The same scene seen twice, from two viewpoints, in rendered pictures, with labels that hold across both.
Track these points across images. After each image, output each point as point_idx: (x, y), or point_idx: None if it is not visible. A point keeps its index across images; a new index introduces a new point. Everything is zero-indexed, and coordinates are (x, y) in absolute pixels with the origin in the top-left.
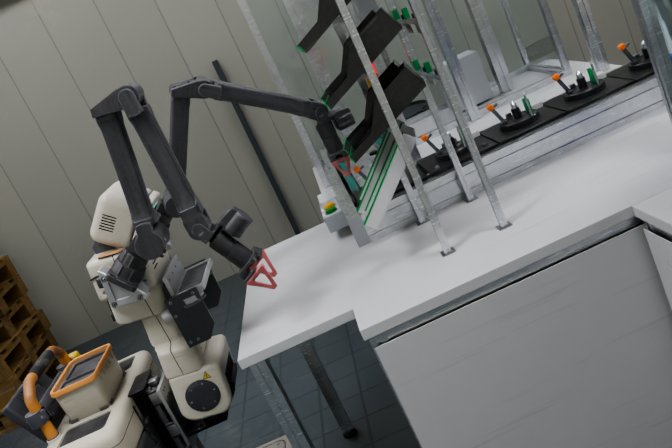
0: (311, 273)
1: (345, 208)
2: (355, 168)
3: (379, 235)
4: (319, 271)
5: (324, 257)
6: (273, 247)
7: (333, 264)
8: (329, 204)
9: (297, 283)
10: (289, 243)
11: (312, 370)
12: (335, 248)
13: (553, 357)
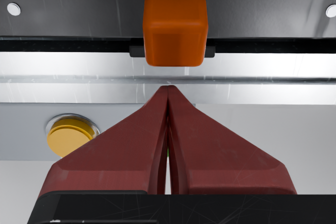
0: (310, 162)
1: (200, 89)
2: (205, 47)
3: None
4: (327, 148)
5: (249, 132)
6: (3, 214)
7: (335, 119)
8: (83, 142)
9: (322, 186)
10: (18, 188)
11: None
12: (226, 105)
13: None
